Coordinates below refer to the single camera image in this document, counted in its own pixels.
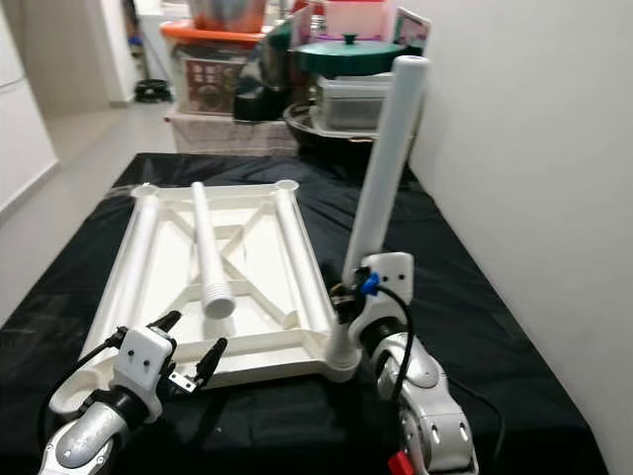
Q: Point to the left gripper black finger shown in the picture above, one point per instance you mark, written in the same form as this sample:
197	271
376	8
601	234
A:
213	360
164	322

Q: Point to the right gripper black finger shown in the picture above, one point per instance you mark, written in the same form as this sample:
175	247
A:
341	297

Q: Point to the red tag on right arm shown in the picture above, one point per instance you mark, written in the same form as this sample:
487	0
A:
401	465

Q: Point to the white plastic children table top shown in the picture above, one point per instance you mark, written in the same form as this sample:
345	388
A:
257	336

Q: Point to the black tablecloth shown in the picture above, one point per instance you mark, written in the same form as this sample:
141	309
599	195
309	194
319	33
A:
287	426

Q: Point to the black wok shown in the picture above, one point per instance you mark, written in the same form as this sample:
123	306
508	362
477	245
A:
302	129

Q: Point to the clear plastic storage box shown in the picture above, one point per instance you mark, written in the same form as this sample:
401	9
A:
356	104

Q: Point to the beige cloth-covered bench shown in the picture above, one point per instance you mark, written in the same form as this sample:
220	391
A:
227	136

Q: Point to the black shiny bag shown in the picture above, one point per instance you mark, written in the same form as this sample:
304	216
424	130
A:
257	99

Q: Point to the clear storage box orange lid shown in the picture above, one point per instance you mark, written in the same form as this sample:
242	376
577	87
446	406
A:
208	89

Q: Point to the colourful printed carton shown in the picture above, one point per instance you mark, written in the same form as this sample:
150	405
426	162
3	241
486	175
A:
413	30

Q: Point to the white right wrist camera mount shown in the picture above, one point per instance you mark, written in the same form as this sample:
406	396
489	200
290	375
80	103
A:
391	277

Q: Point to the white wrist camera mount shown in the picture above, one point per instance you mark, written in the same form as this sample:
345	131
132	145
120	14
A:
143	361
391	277

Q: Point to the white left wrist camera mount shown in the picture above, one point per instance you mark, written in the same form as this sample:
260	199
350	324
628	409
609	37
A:
143	361

